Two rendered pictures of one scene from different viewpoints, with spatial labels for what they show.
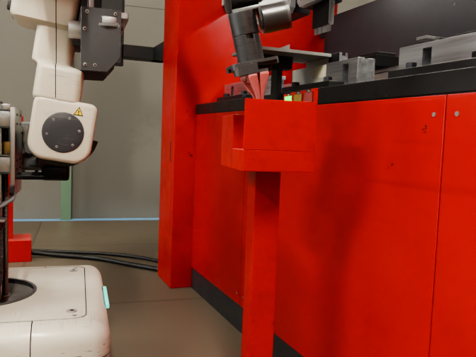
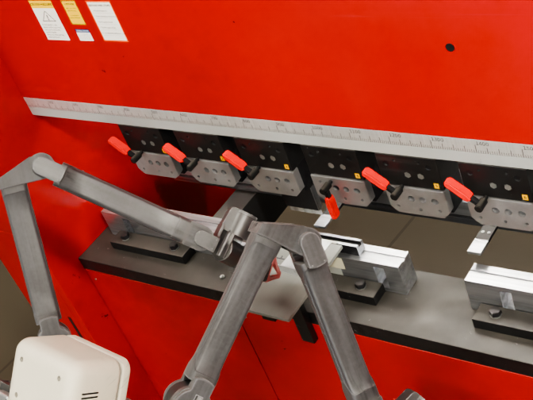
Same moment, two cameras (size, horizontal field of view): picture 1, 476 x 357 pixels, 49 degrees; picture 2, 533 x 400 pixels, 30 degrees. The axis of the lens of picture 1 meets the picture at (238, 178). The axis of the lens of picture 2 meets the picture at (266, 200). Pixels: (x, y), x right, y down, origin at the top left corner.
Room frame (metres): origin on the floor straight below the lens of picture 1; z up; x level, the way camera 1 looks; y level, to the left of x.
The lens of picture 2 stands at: (-0.13, 0.51, 2.57)
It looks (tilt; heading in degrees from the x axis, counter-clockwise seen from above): 35 degrees down; 340
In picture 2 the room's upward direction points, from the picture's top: 23 degrees counter-clockwise
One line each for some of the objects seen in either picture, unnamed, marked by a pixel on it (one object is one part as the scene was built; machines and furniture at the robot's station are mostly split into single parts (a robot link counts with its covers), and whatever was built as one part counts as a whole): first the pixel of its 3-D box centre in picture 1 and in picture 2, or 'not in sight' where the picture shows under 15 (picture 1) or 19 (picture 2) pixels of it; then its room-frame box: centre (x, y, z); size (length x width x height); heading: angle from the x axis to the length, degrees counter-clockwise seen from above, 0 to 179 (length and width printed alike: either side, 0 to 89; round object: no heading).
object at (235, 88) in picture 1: (251, 92); (171, 228); (2.26, -0.05, 0.92); 0.50 x 0.06 x 0.10; 23
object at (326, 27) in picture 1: (322, 18); (301, 198); (1.75, -0.26, 1.13); 0.10 x 0.02 x 0.10; 23
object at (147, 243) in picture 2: (234, 99); (151, 246); (2.28, 0.03, 0.89); 0.30 x 0.05 x 0.03; 23
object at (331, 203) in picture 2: not in sight; (331, 199); (1.58, -0.26, 1.20); 0.04 x 0.02 x 0.10; 113
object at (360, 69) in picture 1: (329, 80); (342, 260); (1.70, -0.28, 0.92); 0.39 x 0.06 x 0.10; 23
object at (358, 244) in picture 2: (326, 61); (327, 241); (1.72, -0.27, 0.98); 0.20 x 0.03 x 0.03; 23
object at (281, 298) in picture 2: (280, 54); (286, 276); (1.69, -0.12, 1.00); 0.26 x 0.18 x 0.01; 113
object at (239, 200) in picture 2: not in sight; (277, 179); (2.31, -0.43, 0.81); 0.64 x 0.08 x 0.14; 113
